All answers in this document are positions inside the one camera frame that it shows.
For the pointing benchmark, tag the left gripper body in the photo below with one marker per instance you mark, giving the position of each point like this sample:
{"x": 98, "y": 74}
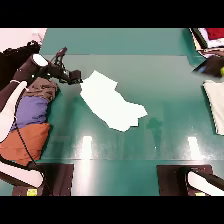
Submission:
{"x": 75, "y": 77}

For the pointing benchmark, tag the white shirt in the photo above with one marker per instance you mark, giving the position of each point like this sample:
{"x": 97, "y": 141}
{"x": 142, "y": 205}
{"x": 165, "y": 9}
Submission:
{"x": 110, "y": 105}

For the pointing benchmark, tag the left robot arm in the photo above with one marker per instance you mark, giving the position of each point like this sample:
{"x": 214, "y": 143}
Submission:
{"x": 8, "y": 110}

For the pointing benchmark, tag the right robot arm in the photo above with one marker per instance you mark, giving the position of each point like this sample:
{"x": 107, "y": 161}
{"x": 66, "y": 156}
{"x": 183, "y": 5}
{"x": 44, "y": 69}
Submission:
{"x": 201, "y": 180}

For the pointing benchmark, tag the brown garment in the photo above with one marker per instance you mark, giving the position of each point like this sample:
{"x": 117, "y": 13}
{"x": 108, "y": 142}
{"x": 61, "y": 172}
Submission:
{"x": 42, "y": 88}

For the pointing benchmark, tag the purple garment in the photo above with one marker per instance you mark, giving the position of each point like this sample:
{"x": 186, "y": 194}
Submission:
{"x": 31, "y": 112}

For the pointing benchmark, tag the orange garment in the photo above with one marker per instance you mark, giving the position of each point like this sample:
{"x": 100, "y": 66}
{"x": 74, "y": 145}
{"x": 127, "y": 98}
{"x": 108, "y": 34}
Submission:
{"x": 26, "y": 141}

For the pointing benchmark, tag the heap of clothes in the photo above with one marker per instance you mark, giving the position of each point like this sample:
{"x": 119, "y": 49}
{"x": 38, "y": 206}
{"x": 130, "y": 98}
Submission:
{"x": 212, "y": 45}

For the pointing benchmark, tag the red garment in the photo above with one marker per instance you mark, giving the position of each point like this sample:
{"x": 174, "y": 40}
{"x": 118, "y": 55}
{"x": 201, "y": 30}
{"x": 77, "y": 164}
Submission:
{"x": 215, "y": 33}

